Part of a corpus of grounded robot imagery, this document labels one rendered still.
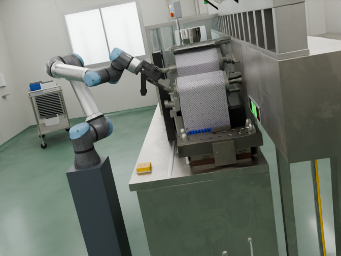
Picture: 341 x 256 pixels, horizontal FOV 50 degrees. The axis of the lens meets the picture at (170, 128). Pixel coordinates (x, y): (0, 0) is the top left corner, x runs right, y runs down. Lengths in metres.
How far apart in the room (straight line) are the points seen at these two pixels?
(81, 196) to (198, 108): 0.84
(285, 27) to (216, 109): 0.93
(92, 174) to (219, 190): 0.74
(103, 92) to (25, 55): 1.72
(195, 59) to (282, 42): 1.10
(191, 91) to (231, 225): 0.69
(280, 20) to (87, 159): 1.41
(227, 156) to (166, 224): 0.45
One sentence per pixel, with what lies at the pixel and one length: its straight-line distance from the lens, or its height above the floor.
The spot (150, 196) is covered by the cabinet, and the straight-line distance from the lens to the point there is 1.79.
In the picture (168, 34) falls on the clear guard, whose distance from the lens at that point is 2.89.
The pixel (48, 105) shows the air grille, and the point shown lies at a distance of 8.12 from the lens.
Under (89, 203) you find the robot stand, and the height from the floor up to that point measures 0.69.
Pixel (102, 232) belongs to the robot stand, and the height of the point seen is 0.50.
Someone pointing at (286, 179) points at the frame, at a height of 0.62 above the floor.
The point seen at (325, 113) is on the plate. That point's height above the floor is 1.27.
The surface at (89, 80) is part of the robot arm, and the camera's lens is 1.87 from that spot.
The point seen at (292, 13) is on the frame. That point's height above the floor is 1.55.
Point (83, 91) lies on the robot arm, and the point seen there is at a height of 1.30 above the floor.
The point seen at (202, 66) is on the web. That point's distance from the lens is 2.10.
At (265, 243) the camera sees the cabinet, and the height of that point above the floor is 0.49.
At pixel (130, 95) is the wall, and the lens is 7.65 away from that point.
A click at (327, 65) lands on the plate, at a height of 1.41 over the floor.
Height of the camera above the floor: 1.58
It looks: 15 degrees down
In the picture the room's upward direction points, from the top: 10 degrees counter-clockwise
